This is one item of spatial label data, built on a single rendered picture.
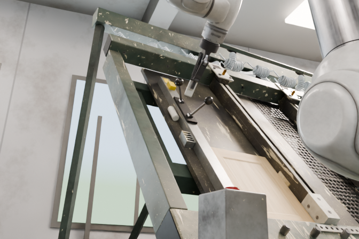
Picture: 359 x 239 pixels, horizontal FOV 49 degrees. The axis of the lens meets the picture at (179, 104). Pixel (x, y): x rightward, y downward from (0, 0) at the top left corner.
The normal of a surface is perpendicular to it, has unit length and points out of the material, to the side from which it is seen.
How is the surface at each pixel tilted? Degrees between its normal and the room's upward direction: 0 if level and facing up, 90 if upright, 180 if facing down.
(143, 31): 90
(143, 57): 140
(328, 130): 92
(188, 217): 50
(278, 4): 180
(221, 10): 134
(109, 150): 90
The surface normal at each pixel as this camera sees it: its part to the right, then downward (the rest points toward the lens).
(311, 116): -0.86, -0.11
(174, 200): 0.40, -0.84
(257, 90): 0.29, 0.51
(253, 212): 0.50, -0.31
